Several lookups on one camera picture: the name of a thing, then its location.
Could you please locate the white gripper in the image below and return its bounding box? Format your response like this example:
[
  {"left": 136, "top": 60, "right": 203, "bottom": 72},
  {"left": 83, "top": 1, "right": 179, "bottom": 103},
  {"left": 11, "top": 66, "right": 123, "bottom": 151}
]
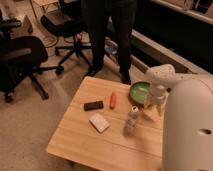
[{"left": 145, "top": 87, "right": 167, "bottom": 116}]

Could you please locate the white sponge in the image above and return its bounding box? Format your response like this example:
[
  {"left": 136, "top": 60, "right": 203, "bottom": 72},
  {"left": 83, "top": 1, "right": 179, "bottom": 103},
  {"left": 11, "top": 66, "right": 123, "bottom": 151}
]
[{"left": 89, "top": 114, "right": 110, "bottom": 133}]

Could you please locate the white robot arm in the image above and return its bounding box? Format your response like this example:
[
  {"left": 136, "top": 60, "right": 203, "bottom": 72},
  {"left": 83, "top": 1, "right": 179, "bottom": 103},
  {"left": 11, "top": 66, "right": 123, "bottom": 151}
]
[{"left": 145, "top": 64, "right": 213, "bottom": 171}]

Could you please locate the green ceramic bowl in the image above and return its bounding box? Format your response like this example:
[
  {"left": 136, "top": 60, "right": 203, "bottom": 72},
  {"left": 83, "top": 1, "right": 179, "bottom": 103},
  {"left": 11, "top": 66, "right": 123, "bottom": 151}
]
[{"left": 129, "top": 82, "right": 150, "bottom": 105}]

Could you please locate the orange carrot toy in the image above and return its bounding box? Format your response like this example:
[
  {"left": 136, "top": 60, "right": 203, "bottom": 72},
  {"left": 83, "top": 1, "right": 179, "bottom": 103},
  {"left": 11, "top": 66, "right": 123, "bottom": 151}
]
[{"left": 110, "top": 92, "right": 116, "bottom": 109}]

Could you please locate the black rectangular remote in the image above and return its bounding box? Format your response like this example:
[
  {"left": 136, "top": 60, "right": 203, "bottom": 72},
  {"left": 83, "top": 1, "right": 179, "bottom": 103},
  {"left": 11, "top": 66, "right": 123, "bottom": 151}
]
[{"left": 84, "top": 101, "right": 104, "bottom": 111}]

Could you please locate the person in dark clothes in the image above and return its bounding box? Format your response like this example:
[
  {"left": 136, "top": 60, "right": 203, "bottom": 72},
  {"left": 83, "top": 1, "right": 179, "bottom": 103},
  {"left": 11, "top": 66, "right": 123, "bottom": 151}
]
[{"left": 81, "top": 0, "right": 137, "bottom": 85}]

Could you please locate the black office chair back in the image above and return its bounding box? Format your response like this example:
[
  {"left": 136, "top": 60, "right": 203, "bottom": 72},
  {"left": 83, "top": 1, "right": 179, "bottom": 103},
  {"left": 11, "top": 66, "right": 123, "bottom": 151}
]
[{"left": 40, "top": 0, "right": 91, "bottom": 74}]

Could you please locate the black office chair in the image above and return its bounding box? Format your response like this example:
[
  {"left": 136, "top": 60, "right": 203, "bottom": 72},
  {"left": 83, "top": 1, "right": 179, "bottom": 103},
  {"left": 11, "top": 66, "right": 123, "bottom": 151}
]
[
  {"left": 40, "top": 0, "right": 91, "bottom": 74},
  {"left": 0, "top": 19, "right": 58, "bottom": 103}
]

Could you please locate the black office chair left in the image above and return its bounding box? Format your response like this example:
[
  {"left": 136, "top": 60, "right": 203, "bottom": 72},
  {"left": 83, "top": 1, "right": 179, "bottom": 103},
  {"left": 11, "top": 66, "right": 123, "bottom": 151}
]
[{"left": 0, "top": 19, "right": 58, "bottom": 103}]

